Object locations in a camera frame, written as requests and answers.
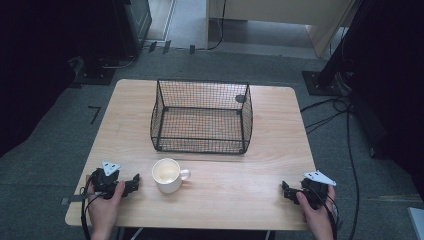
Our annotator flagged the person's right hand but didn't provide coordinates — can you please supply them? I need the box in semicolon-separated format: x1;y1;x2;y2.
296;185;336;233

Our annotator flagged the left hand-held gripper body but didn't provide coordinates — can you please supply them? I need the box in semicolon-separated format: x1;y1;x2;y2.
90;160;122;200

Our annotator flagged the beige wooden cabinet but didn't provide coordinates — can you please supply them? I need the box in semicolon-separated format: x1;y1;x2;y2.
205;0;357;59

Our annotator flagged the white cup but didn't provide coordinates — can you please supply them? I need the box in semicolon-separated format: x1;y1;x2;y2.
151;157;192;195

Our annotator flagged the black hanging cable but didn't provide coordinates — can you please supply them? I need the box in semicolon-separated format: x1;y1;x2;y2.
195;0;228;52

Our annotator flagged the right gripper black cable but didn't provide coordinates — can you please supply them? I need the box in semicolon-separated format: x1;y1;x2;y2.
311;188;340;240

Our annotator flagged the person's left hand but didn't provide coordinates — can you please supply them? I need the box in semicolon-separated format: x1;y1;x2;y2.
85;175;126;232

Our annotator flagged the black wire mesh basket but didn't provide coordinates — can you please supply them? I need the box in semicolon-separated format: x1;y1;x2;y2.
149;78;254;155

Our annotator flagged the dark curtain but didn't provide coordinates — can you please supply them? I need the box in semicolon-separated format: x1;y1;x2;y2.
0;0;116;158
343;0;424;203

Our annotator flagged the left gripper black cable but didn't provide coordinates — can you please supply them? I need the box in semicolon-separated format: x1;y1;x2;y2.
80;176;101;240

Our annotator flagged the white box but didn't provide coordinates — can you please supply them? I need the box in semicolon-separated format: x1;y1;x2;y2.
406;206;424;240

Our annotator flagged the gray strap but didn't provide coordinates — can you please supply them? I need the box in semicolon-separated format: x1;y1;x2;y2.
60;191;103;206

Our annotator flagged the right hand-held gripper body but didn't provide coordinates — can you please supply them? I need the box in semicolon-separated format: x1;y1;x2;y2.
299;170;337;211

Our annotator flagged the black stand post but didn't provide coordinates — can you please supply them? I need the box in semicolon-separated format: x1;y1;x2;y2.
316;0;368;88

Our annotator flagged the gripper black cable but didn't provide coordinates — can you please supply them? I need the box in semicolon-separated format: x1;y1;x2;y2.
311;188;340;240
80;176;101;240

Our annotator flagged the black stand base plate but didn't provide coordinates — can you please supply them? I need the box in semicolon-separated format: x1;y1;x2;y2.
301;70;354;98
70;55;118;89

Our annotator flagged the black cabinet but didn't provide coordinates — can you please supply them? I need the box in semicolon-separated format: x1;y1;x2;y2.
112;0;153;58

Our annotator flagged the long black floor cable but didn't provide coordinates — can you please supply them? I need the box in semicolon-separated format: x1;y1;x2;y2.
345;108;362;240

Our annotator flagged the black floor cable bundle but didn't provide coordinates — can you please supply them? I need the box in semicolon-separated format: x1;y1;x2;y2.
299;95;352;135

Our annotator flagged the gray floor cable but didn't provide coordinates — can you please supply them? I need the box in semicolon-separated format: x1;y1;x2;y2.
100;54;138;70

